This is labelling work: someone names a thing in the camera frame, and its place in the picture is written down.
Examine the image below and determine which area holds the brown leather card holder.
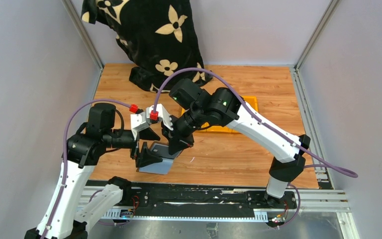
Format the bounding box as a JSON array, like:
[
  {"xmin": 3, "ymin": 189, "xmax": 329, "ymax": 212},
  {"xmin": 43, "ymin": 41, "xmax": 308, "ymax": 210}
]
[{"xmin": 135, "ymin": 142, "xmax": 182, "ymax": 175}]

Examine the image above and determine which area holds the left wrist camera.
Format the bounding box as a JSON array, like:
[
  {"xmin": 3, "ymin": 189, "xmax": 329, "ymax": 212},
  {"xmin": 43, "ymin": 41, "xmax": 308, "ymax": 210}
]
[{"xmin": 130, "ymin": 113, "xmax": 149, "ymax": 140}]

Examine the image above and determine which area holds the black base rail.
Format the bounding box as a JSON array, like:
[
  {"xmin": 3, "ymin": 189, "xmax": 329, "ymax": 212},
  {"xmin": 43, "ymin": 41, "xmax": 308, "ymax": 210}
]
[{"xmin": 97, "ymin": 180, "xmax": 298, "ymax": 222}]

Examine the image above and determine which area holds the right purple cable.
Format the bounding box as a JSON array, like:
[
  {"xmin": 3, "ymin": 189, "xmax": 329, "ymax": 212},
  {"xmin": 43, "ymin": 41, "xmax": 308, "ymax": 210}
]
[{"xmin": 150, "ymin": 68, "xmax": 359, "ymax": 178}]

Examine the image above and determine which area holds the right yellow bin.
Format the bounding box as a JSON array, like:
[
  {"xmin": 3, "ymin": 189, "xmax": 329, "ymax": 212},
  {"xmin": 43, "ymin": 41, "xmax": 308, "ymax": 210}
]
[{"xmin": 242, "ymin": 96, "xmax": 258, "ymax": 112}]

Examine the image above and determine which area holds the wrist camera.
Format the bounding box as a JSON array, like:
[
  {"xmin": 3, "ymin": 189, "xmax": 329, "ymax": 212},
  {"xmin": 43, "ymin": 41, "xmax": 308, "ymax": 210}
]
[
  {"xmin": 130, "ymin": 113, "xmax": 149, "ymax": 140},
  {"xmin": 146, "ymin": 104, "xmax": 174, "ymax": 131}
]

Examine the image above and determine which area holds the purple cable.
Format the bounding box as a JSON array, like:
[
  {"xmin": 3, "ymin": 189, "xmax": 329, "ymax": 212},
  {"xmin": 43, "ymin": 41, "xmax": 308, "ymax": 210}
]
[
  {"xmin": 150, "ymin": 68, "xmax": 359, "ymax": 178},
  {"xmin": 39, "ymin": 99, "xmax": 139, "ymax": 239}
]

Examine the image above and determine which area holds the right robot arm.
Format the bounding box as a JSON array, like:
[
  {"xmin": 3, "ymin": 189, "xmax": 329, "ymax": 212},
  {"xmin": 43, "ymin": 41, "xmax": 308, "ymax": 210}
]
[{"xmin": 163, "ymin": 79, "xmax": 310, "ymax": 208}]

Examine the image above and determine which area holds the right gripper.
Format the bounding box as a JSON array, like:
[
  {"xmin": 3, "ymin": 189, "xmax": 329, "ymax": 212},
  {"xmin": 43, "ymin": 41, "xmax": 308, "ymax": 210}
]
[{"xmin": 160, "ymin": 107, "xmax": 205, "ymax": 155}]

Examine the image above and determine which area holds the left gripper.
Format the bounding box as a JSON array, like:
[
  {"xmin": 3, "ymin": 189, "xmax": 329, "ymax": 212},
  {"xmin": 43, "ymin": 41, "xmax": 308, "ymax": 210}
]
[{"xmin": 105, "ymin": 126, "xmax": 164, "ymax": 165}]

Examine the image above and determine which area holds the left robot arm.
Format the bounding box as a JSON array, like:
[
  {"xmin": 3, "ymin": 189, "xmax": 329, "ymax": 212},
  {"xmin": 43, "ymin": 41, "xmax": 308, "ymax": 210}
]
[{"xmin": 25, "ymin": 100, "xmax": 165, "ymax": 239}]

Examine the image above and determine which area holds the black floral blanket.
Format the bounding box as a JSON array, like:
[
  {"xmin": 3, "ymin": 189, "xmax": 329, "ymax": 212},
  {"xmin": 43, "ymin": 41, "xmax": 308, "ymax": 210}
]
[{"xmin": 81, "ymin": 0, "xmax": 204, "ymax": 93}]

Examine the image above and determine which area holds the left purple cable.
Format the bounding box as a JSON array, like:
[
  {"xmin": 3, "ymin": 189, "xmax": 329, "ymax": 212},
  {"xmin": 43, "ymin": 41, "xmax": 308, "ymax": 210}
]
[{"xmin": 39, "ymin": 99, "xmax": 139, "ymax": 239}]

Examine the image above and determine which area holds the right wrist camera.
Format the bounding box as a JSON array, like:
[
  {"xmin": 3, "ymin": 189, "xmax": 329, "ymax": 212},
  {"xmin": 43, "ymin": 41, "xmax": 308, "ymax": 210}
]
[{"xmin": 146, "ymin": 104, "xmax": 174, "ymax": 131}]

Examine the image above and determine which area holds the dark grey card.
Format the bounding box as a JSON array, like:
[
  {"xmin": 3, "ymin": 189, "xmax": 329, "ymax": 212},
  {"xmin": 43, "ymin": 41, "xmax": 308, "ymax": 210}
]
[{"xmin": 150, "ymin": 142, "xmax": 175, "ymax": 159}]

